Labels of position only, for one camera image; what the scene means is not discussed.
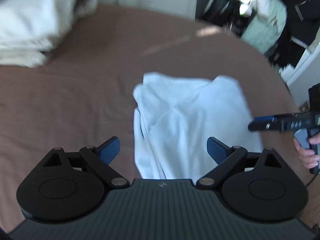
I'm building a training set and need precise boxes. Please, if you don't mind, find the mint green printed bag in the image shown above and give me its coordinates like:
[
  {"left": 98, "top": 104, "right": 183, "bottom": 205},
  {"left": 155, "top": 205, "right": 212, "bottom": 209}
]
[{"left": 241, "top": 0, "right": 287, "bottom": 54}]

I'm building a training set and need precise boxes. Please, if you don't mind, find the cream folded garment bottom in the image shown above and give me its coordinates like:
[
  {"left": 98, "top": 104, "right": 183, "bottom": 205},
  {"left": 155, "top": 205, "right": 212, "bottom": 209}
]
[{"left": 1, "top": 11, "right": 96, "bottom": 68}]

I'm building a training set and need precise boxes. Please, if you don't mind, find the black hanging garment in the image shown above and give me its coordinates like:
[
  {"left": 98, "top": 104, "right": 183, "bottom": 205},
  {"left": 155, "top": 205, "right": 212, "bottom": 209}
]
[{"left": 200, "top": 0, "right": 253, "bottom": 37}]

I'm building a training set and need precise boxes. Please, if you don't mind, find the white long-sleeve shirt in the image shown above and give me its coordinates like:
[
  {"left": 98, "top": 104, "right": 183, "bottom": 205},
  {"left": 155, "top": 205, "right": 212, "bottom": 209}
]
[{"left": 133, "top": 72, "right": 263, "bottom": 181}]

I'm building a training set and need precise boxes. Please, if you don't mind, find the cream folded garment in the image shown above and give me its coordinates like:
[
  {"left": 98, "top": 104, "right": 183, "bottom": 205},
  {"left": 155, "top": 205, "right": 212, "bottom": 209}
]
[
  {"left": 1, "top": 11, "right": 96, "bottom": 68},
  {"left": 1, "top": 0, "right": 76, "bottom": 51}
]

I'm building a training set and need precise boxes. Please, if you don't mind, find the white cabinet edge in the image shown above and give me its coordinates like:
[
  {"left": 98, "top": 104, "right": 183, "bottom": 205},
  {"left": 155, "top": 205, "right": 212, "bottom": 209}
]
[{"left": 280, "top": 44, "right": 320, "bottom": 107}]

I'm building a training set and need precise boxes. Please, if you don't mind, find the cream folded garment top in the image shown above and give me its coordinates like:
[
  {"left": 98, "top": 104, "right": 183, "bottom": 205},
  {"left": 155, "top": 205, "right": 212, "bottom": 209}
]
[{"left": 1, "top": 0, "right": 76, "bottom": 51}]

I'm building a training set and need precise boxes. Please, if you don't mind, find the person's right hand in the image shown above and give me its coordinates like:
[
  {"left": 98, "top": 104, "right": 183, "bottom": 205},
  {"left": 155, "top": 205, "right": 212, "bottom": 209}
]
[{"left": 293, "top": 139, "right": 319, "bottom": 169}]

